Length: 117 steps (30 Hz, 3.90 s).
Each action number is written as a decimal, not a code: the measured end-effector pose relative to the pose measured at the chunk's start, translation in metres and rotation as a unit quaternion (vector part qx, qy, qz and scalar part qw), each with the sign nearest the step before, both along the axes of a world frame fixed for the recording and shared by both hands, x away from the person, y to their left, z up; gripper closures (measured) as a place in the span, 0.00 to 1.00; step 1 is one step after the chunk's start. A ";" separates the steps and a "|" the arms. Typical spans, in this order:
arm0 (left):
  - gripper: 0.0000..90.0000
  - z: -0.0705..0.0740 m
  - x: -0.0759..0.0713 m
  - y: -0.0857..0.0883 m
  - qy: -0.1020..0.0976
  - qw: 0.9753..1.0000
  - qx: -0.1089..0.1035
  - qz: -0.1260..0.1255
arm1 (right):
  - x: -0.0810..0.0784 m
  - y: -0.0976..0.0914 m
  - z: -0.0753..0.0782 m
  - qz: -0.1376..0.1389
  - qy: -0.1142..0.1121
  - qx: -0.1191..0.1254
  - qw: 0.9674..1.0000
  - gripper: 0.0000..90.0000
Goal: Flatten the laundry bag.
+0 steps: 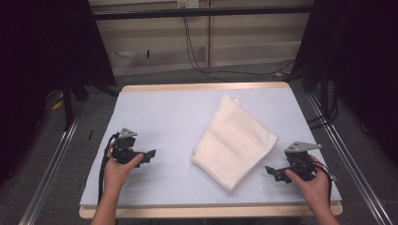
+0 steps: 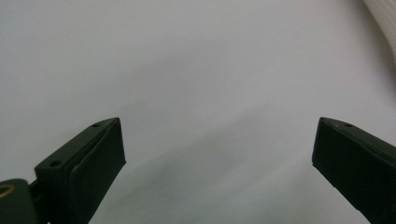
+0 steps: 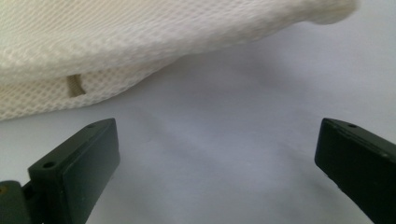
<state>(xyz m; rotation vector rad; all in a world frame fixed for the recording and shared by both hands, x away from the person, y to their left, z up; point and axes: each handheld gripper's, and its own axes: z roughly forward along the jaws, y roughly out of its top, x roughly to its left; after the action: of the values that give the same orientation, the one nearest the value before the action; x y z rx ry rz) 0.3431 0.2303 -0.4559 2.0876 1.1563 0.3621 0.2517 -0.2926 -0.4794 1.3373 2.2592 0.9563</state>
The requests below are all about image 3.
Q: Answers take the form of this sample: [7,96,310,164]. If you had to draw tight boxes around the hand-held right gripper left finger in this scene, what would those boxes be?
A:
[27,118,121,224]

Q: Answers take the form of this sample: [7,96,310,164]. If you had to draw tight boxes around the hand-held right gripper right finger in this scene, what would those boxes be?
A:
[314,117,396,224]

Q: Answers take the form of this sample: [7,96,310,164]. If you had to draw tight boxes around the white mesh zippered bag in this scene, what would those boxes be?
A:
[0,0,359,121]

